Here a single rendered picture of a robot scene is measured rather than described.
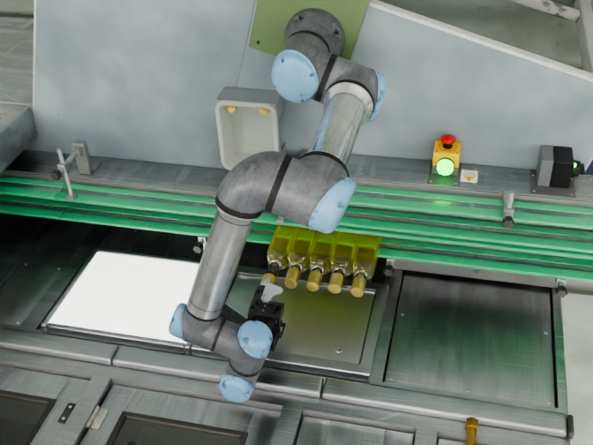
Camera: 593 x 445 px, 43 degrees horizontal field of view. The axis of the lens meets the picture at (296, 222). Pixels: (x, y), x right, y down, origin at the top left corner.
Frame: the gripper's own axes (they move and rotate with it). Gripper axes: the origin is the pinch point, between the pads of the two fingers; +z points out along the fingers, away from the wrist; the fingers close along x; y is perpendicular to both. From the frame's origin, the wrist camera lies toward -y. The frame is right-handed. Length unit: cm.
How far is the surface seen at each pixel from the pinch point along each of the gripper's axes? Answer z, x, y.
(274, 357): -12.3, -12.0, 4.7
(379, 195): 26.7, 13.2, 24.9
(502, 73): 44, 42, 53
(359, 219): 24.7, 6.1, 20.0
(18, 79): 58, 23, -99
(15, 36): 91, 23, -119
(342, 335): -0.8, -12.7, 19.9
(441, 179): 34, 15, 41
